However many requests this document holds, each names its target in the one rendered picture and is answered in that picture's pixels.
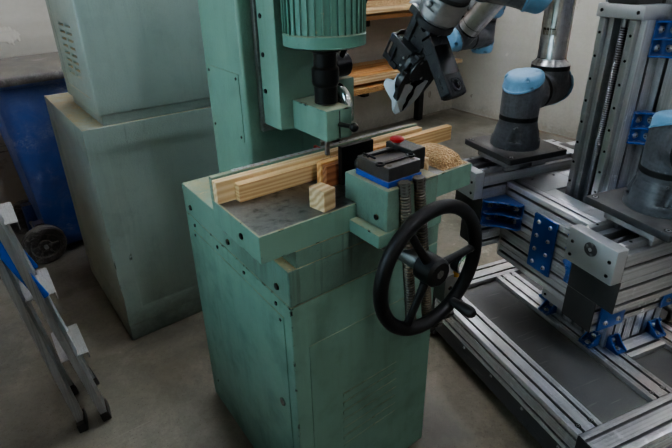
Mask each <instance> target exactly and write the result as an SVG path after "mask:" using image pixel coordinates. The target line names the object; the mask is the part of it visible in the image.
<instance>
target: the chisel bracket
mask: <svg viewBox="0 0 672 448"><path fill-rule="evenodd" d="M293 118H294V128H296V129H298V130H300V131H303V132H305V133H307V134H310V135H312V136H314V137H317V138H319V139H321V140H323V141H325V142H330V141H334V140H338V139H342V138H345V137H349V136H351V135H352V131H350V129H349V128H344V127H339V126H338V123H339V122H342V123H348V124H351V123H352V107H351V106H349V105H345V104H342V103H339V102H337V103H335V104H331V105H320V104H316V103H315V99H314V96H308V97H303V98H298V99H294V100H293Z"/></svg>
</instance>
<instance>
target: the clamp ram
mask: <svg viewBox="0 0 672 448"><path fill-rule="evenodd" d="M372 151H373V139H371V138H367V139H363V140H360V141H356V142H352V143H348V144H345V145H341V146H338V171H339V184H340V185H345V172H346V171H349V170H352V169H356V168H357V156H358V155H361V154H363V152H365V153H369V152H372Z"/></svg>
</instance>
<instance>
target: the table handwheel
mask: <svg viewBox="0 0 672 448"><path fill-rule="evenodd" d="M443 214H456V215H458V216H460V217H461V218H462V219H463V221H464V222H465V224H466V227H467V232H468V245H466V246H465V247H463V248H461V249H459V250H457V251H456V252H454V253H452V254H450V255H447V256H445V257H443V258H442V257H440V256H438V255H436V254H435V253H433V252H431V251H425V249H424V248H423V246H422V245H421V243H420V241H419V239H418V237H417V235H416V232H417V231H418V230H419V229H420V228H421V227H422V226H424V225H425V224H426V223H428V222H429V221H430V220H432V219H434V218H436V217H438V216H440V215H443ZM409 241H410V243H411V245H412V246H413V249H410V250H404V248H405V246H406V245H407V243H408V242H409ZM481 248H482V230H481V225H480V222H479V219H478V217H477V215H476V213H475V211H474V210H473V209H472V208H471V207H470V206H469V205H468V204H466V203H464V202H462V201H460V200H457V199H441V200H437V201H434V202H432V203H429V204H427V205H425V206H424V207H422V208H420V209H419V210H417V211H416V212H415V213H414V214H412V215H411V216H410V217H409V218H408V219H407V220H406V221H405V222H404V223H403V224H402V225H401V226H400V228H399V229H398V230H397V231H396V233H395V234H394V235H393V237H392V238H391V240H390V241H389V243H388V245H387V246H385V247H383V248H381V249H382V250H383V251H384V252H383V254H382V257H381V259H380V262H379V264H378V267H377V271H376V274H375V279H374V284H373V305H374V310H375V313H376V316H377V318H378V320H379V322H380V323H381V324H382V326H383V327H384V328H385V329H386V330H388V331H389V332H391V333H393V334H396V335H400V336H412V335H417V334H420V333H423V332H425V331H427V330H429V329H431V328H432V327H434V326H435V325H437V324H438V323H439V322H441V321H442V320H443V319H444V318H445V317H446V316H447V315H448V314H449V313H450V312H451V311H452V310H453V309H454V307H453V306H452V305H450V303H449V302H450V300H451V298H453V297H454V298H456V299H459V300H461V299H462V297H463V296H464V294H465V292H466V291H467V289H468V287H469V285H470V283H471V281H472V279H473V277H474V275H475V272H476V269H477V266H478V263H479V259H480V255H481ZM465 255H466V259H465V262H464V265H463V268H462V270H461V273H460V275H459V277H458V279H457V281H456V282H455V284H454V286H453V287H452V289H451V290H450V292H449V293H448V295H447V296H446V297H445V298H444V299H443V301H442V302H441V303H440V304H439V305H438V306H437V307H436V308H434V309H433V310H432V311H431V312H429V313H428V314H426V315H425V316H423V317H421V318H419V319H417V320H414V318H415V316H416V314H417V311H418V309H419V306H420V304H421V302H422V300H423V297H424V295H425V293H426V291H427V289H428V287H429V286H430V287H437V286H439V285H441V284H442V283H443V282H444V281H445V280H446V278H447V276H448V273H449V264H451V263H452V262H454V261H456V260H457V259H459V258H461V257H463V256H465ZM397 260H400V261H401V262H403V263H404V264H406V265H408V266H409V267H411V268H413V274H414V276H415V277H416V278H417V279H419V280H420V281H421V282H420V284H419V287H418V289H417V292H416V294H415V297H414V300H413V302H412V304H411V307H410V309H409V311H408V313H407V315H406V318H405V320H404V321H400V320H398V319H396V318H395V317H394V316H393V314H392V313H391V310H390V308H389V302H388V290H389V283H390V279H391V275H392V272H393V269H394V267H395V264H396V262H397Z"/></svg>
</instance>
